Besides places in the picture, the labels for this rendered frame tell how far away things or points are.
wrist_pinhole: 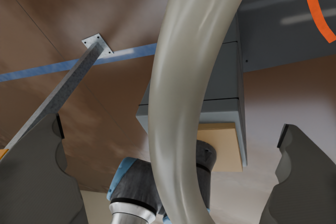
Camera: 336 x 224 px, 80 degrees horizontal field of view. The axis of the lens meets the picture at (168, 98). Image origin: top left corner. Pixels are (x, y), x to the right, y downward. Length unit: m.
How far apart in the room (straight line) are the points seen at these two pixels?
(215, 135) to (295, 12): 0.96
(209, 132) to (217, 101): 0.12
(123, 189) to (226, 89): 0.49
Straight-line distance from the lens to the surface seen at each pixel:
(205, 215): 0.18
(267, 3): 1.41
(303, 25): 1.53
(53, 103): 1.42
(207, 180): 0.78
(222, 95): 0.76
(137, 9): 1.52
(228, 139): 0.78
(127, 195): 0.68
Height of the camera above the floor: 1.30
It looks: 41 degrees down
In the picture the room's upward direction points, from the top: 164 degrees counter-clockwise
